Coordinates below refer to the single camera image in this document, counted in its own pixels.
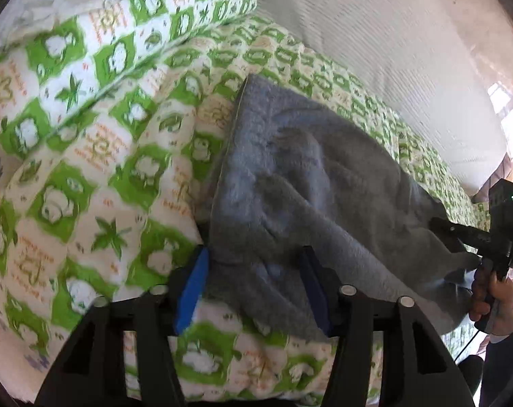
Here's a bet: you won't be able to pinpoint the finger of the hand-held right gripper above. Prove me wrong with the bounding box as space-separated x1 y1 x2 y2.
428 217 491 249

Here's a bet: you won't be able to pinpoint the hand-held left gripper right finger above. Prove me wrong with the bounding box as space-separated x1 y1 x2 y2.
301 246 473 407

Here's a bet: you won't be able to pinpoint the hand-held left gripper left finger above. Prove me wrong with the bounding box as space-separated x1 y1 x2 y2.
34 246 210 407

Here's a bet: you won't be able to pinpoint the grey fleece pants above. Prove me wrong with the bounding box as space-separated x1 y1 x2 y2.
197 73 484 342

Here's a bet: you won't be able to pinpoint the person's right forearm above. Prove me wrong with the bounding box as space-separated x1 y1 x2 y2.
479 317 513 407

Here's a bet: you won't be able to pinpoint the person's right hand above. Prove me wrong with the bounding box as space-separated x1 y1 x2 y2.
468 262 513 337

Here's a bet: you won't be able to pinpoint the bright window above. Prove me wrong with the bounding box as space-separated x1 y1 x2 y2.
487 80 513 162

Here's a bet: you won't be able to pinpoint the green printed blanket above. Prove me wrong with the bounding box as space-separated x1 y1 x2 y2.
0 15 492 405

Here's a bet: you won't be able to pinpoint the white striped pillow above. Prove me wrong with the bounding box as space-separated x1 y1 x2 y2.
252 0 509 196

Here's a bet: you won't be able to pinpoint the green printed pillow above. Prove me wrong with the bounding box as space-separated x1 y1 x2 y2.
0 0 258 159

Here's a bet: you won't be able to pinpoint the black cable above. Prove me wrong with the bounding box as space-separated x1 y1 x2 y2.
452 330 481 362

